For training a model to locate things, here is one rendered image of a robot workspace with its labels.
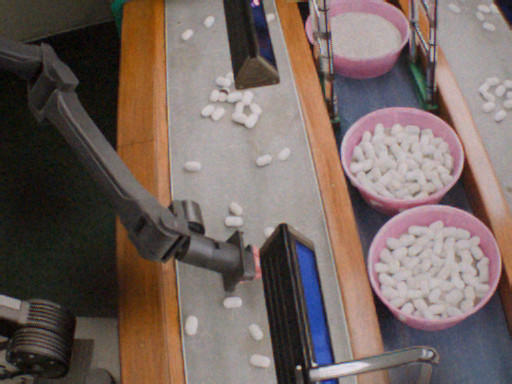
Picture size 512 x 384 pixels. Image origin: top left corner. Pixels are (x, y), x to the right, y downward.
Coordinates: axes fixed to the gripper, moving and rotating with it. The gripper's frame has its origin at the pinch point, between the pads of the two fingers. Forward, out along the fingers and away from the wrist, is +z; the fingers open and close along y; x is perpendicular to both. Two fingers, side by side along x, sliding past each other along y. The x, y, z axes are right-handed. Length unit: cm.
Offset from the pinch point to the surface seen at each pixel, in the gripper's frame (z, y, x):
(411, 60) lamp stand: 34, 56, -26
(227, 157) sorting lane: -3.3, 31.6, 4.4
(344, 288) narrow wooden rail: 8.4, -7.2, -9.3
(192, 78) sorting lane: -8, 59, 8
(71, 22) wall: -11, 182, 90
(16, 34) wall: -32, 182, 107
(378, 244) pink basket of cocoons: 15.3, 1.8, -14.1
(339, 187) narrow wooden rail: 11.0, 16.3, -11.6
